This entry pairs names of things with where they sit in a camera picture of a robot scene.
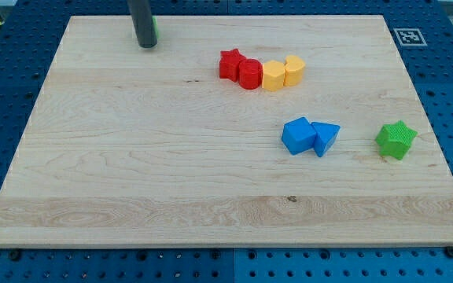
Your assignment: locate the light wooden board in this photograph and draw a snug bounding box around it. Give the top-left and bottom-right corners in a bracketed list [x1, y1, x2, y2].
[0, 15, 453, 248]

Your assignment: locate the green circle block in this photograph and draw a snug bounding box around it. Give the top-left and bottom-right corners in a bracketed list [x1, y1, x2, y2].
[152, 16, 159, 40]

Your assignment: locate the yellow heart block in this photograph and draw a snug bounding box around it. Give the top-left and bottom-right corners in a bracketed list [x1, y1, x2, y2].
[284, 55, 306, 86]

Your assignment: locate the blue triangle block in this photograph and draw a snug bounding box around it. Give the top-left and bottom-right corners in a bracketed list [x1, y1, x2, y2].
[311, 122, 341, 157]

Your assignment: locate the yellow hexagon block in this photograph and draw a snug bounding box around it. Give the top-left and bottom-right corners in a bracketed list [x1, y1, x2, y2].
[262, 61, 285, 91]

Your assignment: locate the green star block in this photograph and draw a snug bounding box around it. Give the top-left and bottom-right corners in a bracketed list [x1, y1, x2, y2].
[375, 120, 418, 160]

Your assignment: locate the blue cube block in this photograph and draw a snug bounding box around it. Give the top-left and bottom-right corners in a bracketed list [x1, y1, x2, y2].
[282, 117, 317, 155]

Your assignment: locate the white fiducial marker tag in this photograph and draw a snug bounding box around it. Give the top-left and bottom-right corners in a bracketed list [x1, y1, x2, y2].
[393, 28, 427, 47]

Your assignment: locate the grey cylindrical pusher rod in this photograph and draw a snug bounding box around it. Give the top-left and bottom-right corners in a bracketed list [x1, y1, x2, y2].
[127, 0, 158, 49]

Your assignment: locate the red star block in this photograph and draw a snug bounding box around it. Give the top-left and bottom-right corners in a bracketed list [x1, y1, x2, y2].
[219, 49, 246, 83]

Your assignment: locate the red cylinder block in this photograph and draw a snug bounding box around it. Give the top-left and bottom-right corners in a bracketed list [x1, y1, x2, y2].
[238, 59, 263, 90]

